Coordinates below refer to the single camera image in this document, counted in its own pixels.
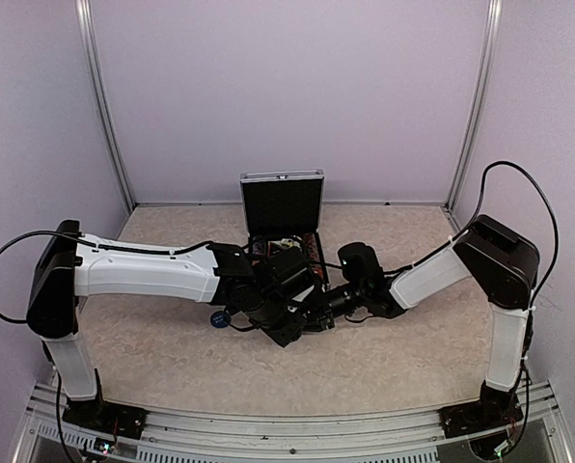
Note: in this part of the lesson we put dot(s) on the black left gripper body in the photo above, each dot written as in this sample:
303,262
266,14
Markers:
280,331

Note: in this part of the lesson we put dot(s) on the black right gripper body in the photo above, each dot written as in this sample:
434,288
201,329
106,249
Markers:
324,314

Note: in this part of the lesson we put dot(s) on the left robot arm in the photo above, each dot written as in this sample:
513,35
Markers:
75,265

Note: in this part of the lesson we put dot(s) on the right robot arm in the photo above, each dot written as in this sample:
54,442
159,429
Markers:
503,263

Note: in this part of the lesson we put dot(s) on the blue small blind button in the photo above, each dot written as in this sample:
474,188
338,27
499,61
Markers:
221,320

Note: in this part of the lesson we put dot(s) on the brown black chip row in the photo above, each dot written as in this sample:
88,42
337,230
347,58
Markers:
312,253

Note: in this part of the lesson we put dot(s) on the purple chip row in case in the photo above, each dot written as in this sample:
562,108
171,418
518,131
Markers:
259,246

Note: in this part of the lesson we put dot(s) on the aluminium poker case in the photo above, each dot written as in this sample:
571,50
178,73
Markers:
284,204

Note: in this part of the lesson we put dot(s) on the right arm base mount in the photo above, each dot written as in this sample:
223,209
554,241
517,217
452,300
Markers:
493,408

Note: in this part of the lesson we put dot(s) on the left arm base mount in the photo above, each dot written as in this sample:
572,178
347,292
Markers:
106,417

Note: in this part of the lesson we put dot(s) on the right aluminium corner post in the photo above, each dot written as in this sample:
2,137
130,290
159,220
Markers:
486,60

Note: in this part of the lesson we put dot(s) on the aluminium corner post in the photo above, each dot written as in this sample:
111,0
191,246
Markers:
86,26
486,60

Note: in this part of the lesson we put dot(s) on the left aluminium corner post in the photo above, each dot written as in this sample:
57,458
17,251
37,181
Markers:
86,26

